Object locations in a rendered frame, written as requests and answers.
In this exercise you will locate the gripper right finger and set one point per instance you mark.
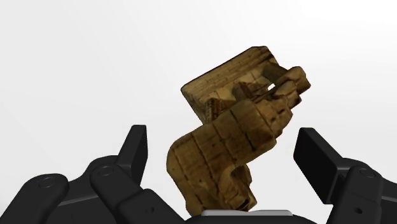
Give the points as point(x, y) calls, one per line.
point(344, 180)

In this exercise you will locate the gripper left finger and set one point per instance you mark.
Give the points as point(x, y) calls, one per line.
point(105, 183)

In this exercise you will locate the brown carved wooden figure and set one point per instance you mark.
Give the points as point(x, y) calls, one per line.
point(229, 136)

